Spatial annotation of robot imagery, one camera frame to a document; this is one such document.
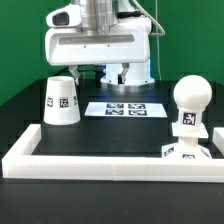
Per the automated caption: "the white lamp base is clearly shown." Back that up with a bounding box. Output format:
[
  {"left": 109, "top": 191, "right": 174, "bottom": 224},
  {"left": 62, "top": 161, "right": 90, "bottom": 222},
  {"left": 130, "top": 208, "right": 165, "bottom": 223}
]
[{"left": 161, "top": 122, "right": 212, "bottom": 160}]

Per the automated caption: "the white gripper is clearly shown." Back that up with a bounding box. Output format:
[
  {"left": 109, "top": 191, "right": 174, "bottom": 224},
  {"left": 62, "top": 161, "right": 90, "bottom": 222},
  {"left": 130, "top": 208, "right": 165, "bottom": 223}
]
[{"left": 45, "top": 3, "right": 152, "bottom": 85}]

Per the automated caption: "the white sheet with markers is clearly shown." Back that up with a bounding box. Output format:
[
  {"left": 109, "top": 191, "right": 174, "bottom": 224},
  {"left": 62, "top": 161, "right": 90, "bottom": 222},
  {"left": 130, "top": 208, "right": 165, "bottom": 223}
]
[{"left": 85, "top": 102, "right": 167, "bottom": 118}]

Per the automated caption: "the white lamp shade cone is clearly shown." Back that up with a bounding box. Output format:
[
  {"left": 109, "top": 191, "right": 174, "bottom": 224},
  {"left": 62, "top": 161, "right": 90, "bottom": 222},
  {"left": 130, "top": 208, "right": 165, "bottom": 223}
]
[{"left": 44, "top": 76, "right": 80, "bottom": 125}]

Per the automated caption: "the white U-shaped fence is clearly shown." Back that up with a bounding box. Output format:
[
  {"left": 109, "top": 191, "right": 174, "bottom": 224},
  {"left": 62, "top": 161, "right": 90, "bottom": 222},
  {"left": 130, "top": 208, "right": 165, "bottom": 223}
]
[{"left": 2, "top": 124, "right": 224, "bottom": 183}]

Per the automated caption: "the white hanging cable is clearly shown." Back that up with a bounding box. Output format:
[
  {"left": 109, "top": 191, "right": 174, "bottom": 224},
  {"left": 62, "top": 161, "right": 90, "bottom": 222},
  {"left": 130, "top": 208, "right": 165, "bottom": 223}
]
[{"left": 133, "top": 0, "right": 166, "bottom": 81}]

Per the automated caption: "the white lamp bulb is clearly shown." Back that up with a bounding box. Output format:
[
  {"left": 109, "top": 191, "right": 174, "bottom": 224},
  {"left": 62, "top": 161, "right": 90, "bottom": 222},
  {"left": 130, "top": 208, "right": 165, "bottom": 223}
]
[{"left": 173, "top": 75, "right": 212, "bottom": 131}]

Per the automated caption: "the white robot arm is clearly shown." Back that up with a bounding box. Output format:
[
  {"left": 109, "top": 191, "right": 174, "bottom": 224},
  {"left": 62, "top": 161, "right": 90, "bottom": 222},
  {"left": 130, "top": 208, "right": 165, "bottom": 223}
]
[{"left": 45, "top": 0, "right": 154, "bottom": 87}]

